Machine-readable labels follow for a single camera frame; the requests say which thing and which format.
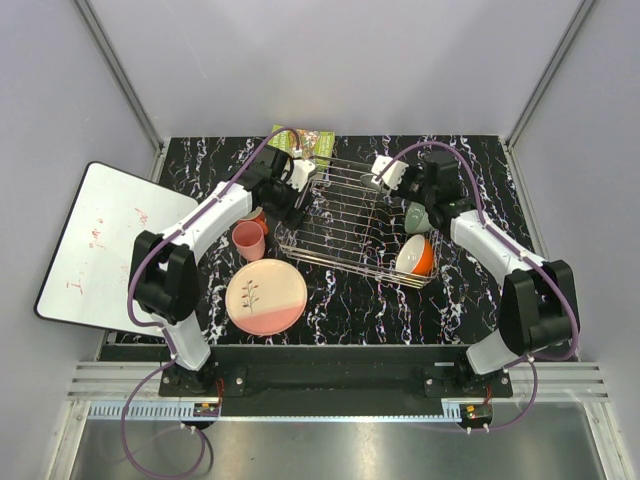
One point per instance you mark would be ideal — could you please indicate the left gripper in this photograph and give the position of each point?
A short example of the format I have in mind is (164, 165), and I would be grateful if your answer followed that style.
(290, 214)

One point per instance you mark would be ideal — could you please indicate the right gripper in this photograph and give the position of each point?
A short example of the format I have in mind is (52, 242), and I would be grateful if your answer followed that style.
(408, 172)

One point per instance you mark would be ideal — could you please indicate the green celadon bowl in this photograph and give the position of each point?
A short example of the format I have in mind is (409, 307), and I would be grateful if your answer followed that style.
(416, 219)

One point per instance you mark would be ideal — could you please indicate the small orange white bowl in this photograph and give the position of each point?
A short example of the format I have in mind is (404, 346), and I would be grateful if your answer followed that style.
(415, 257)

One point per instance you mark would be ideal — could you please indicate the wire dish rack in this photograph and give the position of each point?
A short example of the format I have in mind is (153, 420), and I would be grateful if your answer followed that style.
(350, 227)

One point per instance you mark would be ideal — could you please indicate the cream pink leaf plate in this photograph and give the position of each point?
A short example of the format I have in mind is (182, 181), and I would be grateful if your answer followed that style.
(266, 297)

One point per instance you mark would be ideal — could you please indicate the white scalloped plate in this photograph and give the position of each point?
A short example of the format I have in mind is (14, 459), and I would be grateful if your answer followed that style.
(370, 181)

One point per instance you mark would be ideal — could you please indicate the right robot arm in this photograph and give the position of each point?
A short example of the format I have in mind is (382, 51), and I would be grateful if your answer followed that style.
(537, 315)

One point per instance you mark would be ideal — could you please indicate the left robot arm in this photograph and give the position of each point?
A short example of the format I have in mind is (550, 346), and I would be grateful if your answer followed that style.
(164, 286)

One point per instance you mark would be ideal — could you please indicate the orange mug white inside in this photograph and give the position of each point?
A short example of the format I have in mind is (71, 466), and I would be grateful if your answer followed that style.
(257, 216)

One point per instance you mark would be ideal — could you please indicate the pink plastic cup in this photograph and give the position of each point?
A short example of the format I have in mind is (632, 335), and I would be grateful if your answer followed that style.
(249, 240)

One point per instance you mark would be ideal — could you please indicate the green children's book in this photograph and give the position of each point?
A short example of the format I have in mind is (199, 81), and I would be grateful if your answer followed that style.
(316, 146)

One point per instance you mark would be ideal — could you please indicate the white board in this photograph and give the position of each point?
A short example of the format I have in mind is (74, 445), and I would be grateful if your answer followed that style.
(87, 280)

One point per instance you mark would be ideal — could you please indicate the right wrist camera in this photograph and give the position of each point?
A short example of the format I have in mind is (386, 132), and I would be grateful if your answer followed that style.
(387, 173)

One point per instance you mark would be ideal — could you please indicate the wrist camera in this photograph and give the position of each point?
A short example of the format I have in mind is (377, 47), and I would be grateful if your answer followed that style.
(387, 173)
(303, 170)

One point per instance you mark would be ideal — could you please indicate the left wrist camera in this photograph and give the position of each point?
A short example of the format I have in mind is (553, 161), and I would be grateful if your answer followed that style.
(303, 170)

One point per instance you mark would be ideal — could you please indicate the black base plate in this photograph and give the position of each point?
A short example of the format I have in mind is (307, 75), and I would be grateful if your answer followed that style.
(432, 370)

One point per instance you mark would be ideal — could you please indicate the white cable duct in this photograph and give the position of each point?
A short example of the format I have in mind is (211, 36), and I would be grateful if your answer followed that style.
(155, 410)

